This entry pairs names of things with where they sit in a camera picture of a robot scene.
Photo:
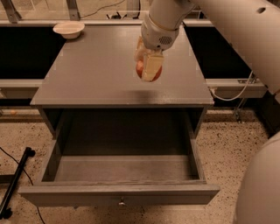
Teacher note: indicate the red apple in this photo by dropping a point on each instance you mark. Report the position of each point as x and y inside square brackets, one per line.
[140, 68]

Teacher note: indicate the grey wooden cabinet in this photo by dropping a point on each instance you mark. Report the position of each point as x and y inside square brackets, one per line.
[97, 70]

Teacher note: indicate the open grey top drawer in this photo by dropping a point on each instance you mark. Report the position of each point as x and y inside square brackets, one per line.
[148, 157]

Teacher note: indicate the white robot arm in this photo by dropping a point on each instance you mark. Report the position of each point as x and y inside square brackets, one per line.
[253, 28]

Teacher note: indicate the white bowl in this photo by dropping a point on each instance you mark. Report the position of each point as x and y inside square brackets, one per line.
[69, 29]

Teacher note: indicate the metal drawer knob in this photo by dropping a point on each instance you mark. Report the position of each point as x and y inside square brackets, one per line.
[121, 203]

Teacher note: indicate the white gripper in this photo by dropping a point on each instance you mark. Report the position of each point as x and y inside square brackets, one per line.
[157, 35]

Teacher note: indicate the metal railing frame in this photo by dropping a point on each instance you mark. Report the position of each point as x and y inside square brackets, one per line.
[51, 12]

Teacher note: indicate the black stand leg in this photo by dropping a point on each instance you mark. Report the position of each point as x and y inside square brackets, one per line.
[5, 212]

